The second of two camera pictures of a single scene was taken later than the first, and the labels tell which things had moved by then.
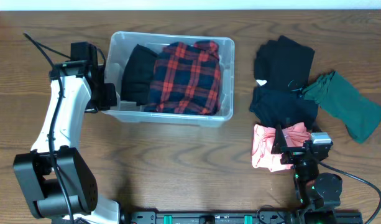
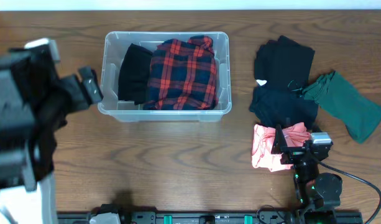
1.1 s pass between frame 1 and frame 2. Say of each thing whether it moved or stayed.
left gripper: moved
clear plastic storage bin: stayed
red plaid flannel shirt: moved
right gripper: stayed
